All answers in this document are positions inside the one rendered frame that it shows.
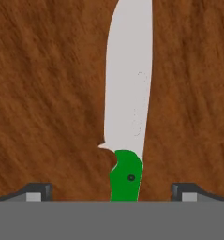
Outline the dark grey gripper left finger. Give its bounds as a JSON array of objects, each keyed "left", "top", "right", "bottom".
[{"left": 0, "top": 182, "right": 53, "bottom": 203}]

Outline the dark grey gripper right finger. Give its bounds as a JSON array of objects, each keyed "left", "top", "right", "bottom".
[{"left": 170, "top": 182, "right": 224, "bottom": 203}]

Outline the green-handled knife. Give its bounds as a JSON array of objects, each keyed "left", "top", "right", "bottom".
[{"left": 97, "top": 0, "right": 154, "bottom": 203}]

